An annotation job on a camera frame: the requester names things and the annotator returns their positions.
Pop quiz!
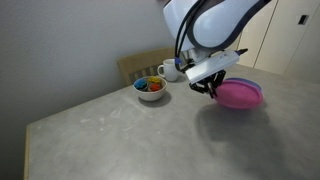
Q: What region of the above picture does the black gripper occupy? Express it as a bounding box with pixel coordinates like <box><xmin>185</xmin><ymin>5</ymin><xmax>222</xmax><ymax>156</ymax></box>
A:
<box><xmin>189</xmin><ymin>69</ymin><xmax>228</xmax><ymax>100</ymax></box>

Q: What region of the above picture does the blue plastic bowl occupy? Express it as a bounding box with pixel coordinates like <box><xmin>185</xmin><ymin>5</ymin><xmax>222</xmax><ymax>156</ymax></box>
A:
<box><xmin>225</xmin><ymin>77</ymin><xmax>263</xmax><ymax>94</ymax></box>

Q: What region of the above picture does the beige ceramic bowl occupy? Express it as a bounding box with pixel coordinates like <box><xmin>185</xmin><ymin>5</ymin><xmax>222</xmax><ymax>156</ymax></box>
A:
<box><xmin>132</xmin><ymin>75</ymin><xmax>169</xmax><ymax>102</ymax></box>

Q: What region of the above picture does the white ceramic mug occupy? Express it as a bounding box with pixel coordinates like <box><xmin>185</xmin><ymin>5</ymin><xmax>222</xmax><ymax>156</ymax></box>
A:
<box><xmin>156</xmin><ymin>58</ymin><xmax>182</xmax><ymax>83</ymax></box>

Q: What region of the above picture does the orange toy piece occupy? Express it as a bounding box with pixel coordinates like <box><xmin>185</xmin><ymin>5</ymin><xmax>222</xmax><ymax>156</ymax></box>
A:
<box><xmin>148</xmin><ymin>83</ymin><xmax>163</xmax><ymax>93</ymax></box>

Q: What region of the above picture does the yellow toy piece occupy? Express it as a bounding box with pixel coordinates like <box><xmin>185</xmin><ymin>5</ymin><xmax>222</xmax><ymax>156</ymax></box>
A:
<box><xmin>147</xmin><ymin>76</ymin><xmax>163</xmax><ymax>85</ymax></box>

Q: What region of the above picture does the blue toy piece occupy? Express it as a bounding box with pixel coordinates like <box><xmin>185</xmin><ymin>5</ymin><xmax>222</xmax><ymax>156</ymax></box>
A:
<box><xmin>133</xmin><ymin>78</ymin><xmax>148</xmax><ymax>92</ymax></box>

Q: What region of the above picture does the wooden chair with short backrest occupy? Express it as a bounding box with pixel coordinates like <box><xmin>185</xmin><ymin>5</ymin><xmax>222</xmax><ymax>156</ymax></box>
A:
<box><xmin>116</xmin><ymin>47</ymin><xmax>177</xmax><ymax>88</ymax></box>

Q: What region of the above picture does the white cabinet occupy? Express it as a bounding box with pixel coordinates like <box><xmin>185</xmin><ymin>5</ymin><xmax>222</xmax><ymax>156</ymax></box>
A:
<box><xmin>233</xmin><ymin>0</ymin><xmax>320</xmax><ymax>84</ymax></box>

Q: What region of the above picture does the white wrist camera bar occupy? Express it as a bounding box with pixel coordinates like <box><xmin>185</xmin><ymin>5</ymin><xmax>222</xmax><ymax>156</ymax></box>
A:
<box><xmin>184</xmin><ymin>49</ymin><xmax>249</xmax><ymax>85</ymax></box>

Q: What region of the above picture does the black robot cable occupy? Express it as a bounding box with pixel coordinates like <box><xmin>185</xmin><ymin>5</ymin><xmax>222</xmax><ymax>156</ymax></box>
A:
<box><xmin>174</xmin><ymin>0</ymin><xmax>209</xmax><ymax>72</ymax></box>

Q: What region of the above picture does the black cabinet handle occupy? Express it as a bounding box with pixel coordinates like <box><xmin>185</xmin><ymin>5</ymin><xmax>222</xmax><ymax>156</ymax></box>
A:
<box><xmin>297</xmin><ymin>14</ymin><xmax>310</xmax><ymax>26</ymax></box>

